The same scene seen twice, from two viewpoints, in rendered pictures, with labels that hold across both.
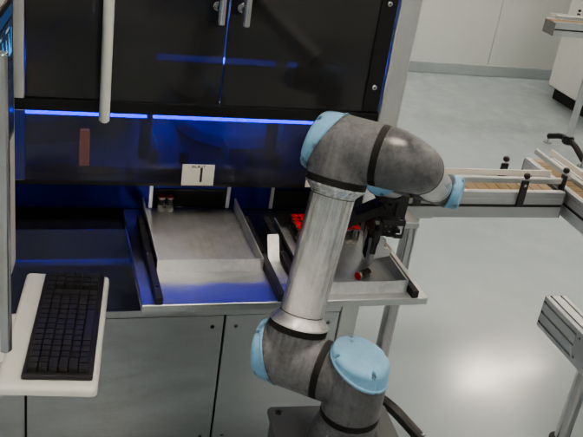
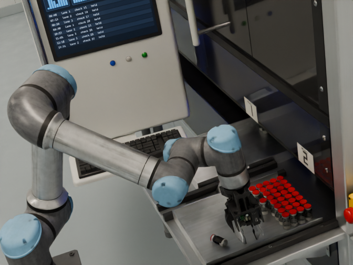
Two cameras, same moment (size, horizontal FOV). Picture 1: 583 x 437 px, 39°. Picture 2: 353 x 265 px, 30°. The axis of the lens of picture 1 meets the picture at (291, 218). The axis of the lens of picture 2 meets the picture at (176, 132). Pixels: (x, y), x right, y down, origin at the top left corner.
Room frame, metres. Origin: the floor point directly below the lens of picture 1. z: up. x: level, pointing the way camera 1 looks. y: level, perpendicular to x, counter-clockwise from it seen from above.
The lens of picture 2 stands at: (1.87, -1.59, 2.05)
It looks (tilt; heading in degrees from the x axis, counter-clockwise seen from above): 30 degrees down; 94
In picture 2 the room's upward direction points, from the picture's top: 12 degrees counter-clockwise
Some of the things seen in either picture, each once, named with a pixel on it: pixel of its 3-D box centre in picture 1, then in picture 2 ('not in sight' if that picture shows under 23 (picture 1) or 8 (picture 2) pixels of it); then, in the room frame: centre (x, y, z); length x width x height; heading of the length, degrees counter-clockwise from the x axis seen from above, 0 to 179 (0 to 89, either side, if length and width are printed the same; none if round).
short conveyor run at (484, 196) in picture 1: (461, 186); not in sight; (2.43, -0.51, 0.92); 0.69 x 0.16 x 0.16; 109
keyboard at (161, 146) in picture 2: (67, 320); (130, 151); (1.54, 0.46, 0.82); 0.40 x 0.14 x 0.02; 12
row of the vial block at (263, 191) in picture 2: (327, 234); (272, 205); (1.98, -0.10, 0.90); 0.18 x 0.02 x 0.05; 109
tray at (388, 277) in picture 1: (337, 252); (245, 218); (1.90, -0.13, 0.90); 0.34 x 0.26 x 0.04; 19
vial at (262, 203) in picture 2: not in sight; (263, 206); (1.96, -0.10, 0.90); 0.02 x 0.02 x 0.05
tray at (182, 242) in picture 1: (199, 232); (230, 150); (1.90, 0.23, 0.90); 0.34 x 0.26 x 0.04; 19
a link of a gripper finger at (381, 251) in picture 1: (378, 252); (240, 235); (1.88, -0.23, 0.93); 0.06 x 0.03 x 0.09; 103
